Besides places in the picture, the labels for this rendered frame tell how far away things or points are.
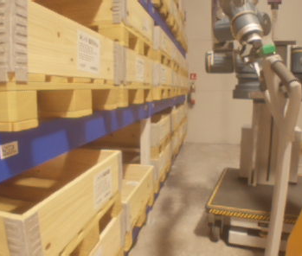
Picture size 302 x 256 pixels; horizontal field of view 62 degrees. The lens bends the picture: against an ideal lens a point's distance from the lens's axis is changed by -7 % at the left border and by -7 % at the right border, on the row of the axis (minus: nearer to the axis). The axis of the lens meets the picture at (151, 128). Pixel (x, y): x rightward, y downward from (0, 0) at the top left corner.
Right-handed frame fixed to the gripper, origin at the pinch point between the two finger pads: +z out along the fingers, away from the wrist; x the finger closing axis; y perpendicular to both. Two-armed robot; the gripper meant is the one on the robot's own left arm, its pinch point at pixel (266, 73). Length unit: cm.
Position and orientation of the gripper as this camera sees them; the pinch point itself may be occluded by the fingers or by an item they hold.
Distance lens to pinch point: 102.4
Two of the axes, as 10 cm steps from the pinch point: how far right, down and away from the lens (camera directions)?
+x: 9.4, -2.4, -2.4
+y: -3.2, -3.5, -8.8
